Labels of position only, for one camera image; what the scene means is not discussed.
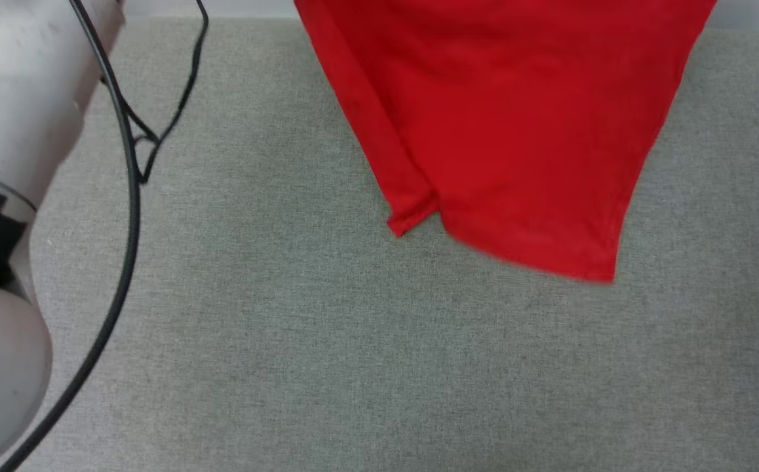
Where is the red white basketball jersey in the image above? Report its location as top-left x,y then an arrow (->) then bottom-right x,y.
293,0 -> 718,284

